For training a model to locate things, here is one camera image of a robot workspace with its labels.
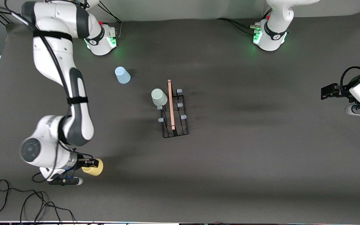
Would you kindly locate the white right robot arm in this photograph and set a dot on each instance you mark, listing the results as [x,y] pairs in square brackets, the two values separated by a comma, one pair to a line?
[55,62]

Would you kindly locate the pale green plastic cup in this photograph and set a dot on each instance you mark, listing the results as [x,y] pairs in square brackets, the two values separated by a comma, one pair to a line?
[159,97]

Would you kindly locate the dark grey table mat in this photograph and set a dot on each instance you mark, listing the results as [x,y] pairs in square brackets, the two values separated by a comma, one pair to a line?
[230,172]

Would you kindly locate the yellow plastic cup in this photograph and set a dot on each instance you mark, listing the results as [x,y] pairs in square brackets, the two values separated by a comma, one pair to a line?
[95,170]

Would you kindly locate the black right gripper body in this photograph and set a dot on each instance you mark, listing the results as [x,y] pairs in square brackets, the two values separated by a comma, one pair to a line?
[82,162]

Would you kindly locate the light blue plastic cup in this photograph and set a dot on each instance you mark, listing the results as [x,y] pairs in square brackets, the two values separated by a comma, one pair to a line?
[122,76]

